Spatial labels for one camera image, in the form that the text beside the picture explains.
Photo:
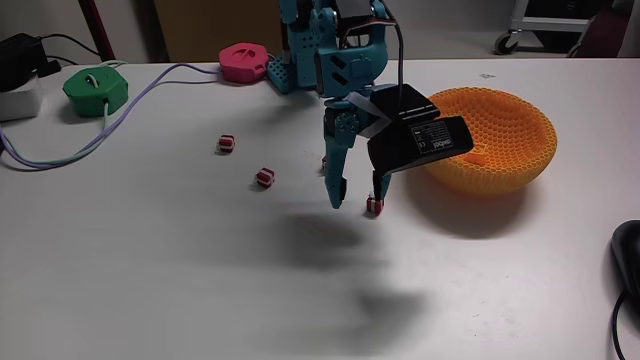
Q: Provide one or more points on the red pole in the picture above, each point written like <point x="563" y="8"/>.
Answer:
<point x="97" y="30"/>

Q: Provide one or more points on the green hexagonal box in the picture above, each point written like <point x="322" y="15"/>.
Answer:
<point x="95" y="92"/>

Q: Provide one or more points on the grey wheeled cart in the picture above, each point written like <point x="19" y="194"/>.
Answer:
<point x="545" y="24"/>

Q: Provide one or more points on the black power adapter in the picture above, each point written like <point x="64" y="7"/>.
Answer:
<point x="20" y="60"/>

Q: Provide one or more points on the black computer mouse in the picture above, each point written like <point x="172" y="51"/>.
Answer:
<point x="629" y="255"/>

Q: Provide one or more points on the dark red chair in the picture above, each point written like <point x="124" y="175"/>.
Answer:
<point x="605" y="35"/>

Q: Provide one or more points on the pink hexagonal box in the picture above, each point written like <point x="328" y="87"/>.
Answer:
<point x="242" y="62"/>

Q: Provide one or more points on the yellow honeycomb basket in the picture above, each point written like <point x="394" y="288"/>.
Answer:
<point x="515" y="140"/>

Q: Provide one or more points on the red white gift cube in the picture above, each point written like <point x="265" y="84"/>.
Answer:
<point x="226" y="144"/>
<point x="324" y="162"/>
<point x="265" y="177"/>
<point x="371" y="205"/>

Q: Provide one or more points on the brown wooden cabinet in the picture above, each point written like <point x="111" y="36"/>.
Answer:
<point x="210" y="27"/>

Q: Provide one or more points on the black camera box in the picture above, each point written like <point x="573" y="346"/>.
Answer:
<point x="410" y="135"/>

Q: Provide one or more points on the white box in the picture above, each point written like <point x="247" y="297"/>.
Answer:
<point x="17" y="102"/>

